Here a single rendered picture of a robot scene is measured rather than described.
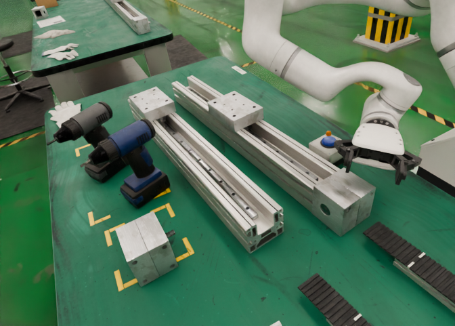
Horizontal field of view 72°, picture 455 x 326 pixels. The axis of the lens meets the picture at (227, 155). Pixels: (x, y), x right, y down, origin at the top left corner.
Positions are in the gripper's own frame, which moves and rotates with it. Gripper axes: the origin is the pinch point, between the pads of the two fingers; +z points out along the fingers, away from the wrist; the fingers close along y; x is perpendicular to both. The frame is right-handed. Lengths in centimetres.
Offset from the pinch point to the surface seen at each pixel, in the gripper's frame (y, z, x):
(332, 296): 1.9, 17.6, -17.6
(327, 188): 7.6, -2.9, -9.5
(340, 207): 4.0, 1.5, -9.9
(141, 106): 73, -22, -10
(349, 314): -1.4, 19.9, -17.4
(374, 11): 13, -339, -26
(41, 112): 297, -130, -107
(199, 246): 32.2, 13.5, -23.2
